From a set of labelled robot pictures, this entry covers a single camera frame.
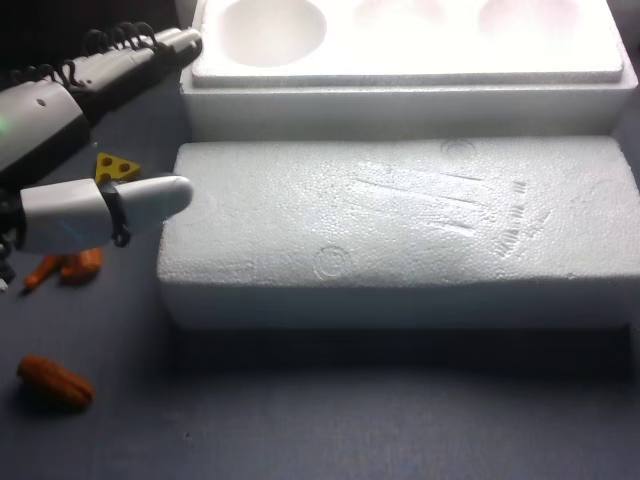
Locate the toy croissant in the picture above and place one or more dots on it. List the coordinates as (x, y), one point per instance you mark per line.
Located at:
(55, 382)

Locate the white styrofoam block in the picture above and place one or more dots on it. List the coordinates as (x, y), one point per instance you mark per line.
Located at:
(400, 225)

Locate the toy chicken drumstick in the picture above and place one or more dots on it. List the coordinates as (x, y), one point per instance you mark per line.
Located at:
(82, 267)

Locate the styrofoam tray with round hollows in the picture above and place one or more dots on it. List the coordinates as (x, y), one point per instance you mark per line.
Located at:
(400, 107)

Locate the toy cheese wedge with holes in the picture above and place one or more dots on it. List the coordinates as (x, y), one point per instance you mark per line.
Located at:
(117, 167)

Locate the grey table cloth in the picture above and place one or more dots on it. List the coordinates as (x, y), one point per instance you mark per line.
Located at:
(320, 425)

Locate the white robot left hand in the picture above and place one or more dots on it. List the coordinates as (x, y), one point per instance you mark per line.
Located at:
(45, 120)

